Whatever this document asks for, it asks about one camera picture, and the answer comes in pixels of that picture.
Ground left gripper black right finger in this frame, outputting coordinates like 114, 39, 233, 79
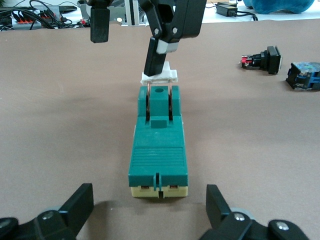
199, 184, 311, 240

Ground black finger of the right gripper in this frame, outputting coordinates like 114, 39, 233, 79
138, 0, 207, 78
86, 0, 112, 44

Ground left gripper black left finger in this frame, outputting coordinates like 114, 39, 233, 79
0, 183, 95, 240

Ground green load switch white handle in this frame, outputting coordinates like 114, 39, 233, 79
127, 61, 190, 200

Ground white adjacent desk surface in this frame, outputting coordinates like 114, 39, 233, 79
0, 0, 320, 32

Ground grey power strip red switches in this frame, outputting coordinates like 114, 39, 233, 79
11, 6, 61, 30

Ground brown table cover mat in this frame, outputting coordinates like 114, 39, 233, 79
0, 19, 320, 240

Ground black power adapter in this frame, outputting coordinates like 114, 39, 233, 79
216, 1, 239, 18

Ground black square button red terminals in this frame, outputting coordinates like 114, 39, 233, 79
237, 45, 283, 76

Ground blue plush cushion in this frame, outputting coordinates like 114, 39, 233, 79
242, 0, 316, 14

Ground green mushroom push button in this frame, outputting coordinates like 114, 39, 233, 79
285, 61, 320, 92

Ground black cable bundle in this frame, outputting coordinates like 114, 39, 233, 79
0, 0, 92, 32

